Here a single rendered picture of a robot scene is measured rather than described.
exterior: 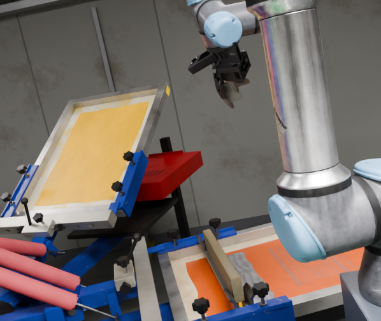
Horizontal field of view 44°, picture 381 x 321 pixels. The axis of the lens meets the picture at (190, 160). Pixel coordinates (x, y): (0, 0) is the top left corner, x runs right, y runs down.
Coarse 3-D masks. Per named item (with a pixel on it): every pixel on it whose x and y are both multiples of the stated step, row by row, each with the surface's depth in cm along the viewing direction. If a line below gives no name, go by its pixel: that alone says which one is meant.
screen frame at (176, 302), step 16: (272, 224) 179; (224, 240) 175; (240, 240) 176; (160, 256) 171; (176, 256) 174; (176, 288) 145; (336, 288) 127; (176, 304) 135; (304, 304) 124; (320, 304) 124; (336, 304) 125; (176, 320) 127
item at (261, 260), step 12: (276, 240) 173; (228, 252) 171; (252, 252) 167; (264, 252) 165; (192, 264) 167; (204, 264) 165; (252, 264) 158; (264, 264) 156; (276, 264) 154; (192, 276) 158; (204, 276) 156
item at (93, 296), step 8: (112, 280) 147; (88, 288) 145; (96, 288) 144; (104, 288) 143; (112, 288) 142; (136, 288) 143; (80, 296) 141; (88, 296) 141; (96, 296) 141; (104, 296) 142; (120, 296) 143; (128, 296) 143; (136, 296) 144; (88, 304) 141; (96, 304) 142; (104, 304) 142
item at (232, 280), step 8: (208, 232) 164; (208, 240) 158; (216, 240) 157; (208, 248) 161; (216, 248) 150; (216, 256) 146; (224, 256) 143; (216, 264) 151; (224, 264) 138; (232, 264) 137; (224, 272) 136; (232, 272) 132; (224, 280) 140; (232, 280) 129; (240, 280) 129; (232, 288) 129; (240, 288) 130; (240, 296) 130
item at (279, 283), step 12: (348, 252) 153; (360, 252) 151; (360, 264) 144; (264, 276) 148; (276, 276) 147; (336, 276) 139; (204, 288) 149; (216, 288) 147; (276, 288) 140; (288, 288) 138; (300, 288) 137; (312, 288) 136; (324, 288) 135; (216, 300) 140; (228, 300) 139; (216, 312) 133
